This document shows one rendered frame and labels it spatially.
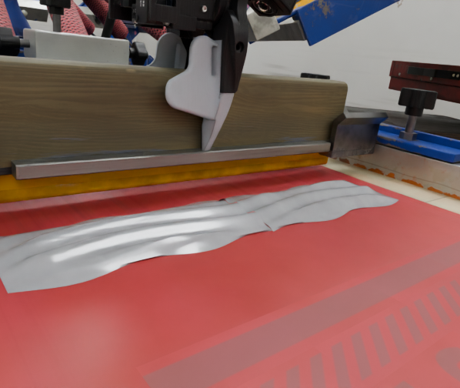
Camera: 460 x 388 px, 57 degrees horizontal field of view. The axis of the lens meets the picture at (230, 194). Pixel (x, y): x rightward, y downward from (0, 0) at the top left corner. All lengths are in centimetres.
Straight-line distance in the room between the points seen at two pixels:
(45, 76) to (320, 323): 23
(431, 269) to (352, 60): 246
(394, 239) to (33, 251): 26
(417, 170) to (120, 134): 34
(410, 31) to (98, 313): 244
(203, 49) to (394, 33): 230
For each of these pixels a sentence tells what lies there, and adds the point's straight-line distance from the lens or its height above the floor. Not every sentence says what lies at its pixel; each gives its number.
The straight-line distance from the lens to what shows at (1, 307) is 23.
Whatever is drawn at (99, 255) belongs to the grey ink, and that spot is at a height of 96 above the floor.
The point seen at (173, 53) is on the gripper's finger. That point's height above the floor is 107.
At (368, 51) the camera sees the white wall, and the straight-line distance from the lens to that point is 269.
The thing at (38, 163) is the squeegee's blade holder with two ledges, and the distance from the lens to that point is 31.
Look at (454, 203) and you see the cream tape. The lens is 50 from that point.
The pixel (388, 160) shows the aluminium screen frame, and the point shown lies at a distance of 55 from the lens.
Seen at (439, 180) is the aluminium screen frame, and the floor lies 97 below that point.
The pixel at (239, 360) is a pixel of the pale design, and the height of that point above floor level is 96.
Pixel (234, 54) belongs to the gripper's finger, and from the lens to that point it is 34.
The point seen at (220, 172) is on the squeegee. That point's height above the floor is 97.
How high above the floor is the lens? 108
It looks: 19 degrees down
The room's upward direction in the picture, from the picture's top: 7 degrees clockwise
